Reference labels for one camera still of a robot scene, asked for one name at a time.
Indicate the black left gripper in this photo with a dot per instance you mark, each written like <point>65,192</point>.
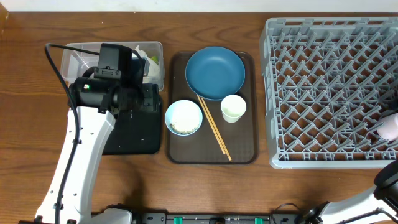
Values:
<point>150,98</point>

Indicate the white paper napkin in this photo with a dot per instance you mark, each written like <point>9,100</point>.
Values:
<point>151,68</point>

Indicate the dark blue plate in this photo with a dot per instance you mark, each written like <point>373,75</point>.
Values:
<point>213,73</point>

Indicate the cream white plastic cup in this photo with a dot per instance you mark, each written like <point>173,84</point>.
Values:
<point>232,108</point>

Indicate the pink plastic cup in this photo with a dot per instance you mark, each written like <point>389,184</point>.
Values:
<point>388,129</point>

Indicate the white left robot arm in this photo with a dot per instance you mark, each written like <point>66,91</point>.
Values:
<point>110,117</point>

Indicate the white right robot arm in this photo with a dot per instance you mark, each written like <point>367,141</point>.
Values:
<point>377,204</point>

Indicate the clear plastic waste bin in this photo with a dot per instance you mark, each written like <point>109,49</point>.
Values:
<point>74,63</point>

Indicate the grey plastic dishwasher rack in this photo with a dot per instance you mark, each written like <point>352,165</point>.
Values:
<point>328,82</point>

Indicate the black plastic tray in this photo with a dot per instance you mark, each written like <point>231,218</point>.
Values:
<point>135,133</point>

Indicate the light blue bowl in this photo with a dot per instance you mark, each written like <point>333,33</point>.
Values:
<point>183,117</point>

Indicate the wooden chopstick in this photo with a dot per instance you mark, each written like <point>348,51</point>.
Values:
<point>202,103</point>
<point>216,128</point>

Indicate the brown plastic serving tray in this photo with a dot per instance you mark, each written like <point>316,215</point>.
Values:
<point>241,137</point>

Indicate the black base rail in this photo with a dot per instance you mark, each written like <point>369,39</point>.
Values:
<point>217,218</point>

